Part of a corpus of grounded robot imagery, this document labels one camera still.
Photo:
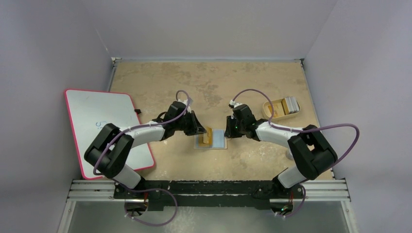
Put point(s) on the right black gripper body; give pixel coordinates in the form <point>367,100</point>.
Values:
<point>231,125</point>

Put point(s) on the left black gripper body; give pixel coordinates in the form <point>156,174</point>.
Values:
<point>185,124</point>

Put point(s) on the gold credit card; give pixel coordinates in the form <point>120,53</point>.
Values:
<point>200,142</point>
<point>208,136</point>

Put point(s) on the beige leather card holder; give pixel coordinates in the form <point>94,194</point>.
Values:
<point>219,141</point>

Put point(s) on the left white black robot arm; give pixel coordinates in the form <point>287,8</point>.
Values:
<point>110,149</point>

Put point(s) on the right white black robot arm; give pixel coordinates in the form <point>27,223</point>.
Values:
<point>310,150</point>

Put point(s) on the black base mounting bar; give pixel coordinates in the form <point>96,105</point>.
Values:
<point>158,194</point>

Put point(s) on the white pink-framed whiteboard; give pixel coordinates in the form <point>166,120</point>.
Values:
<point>89,111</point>

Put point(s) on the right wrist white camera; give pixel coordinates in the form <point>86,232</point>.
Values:
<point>233,104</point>

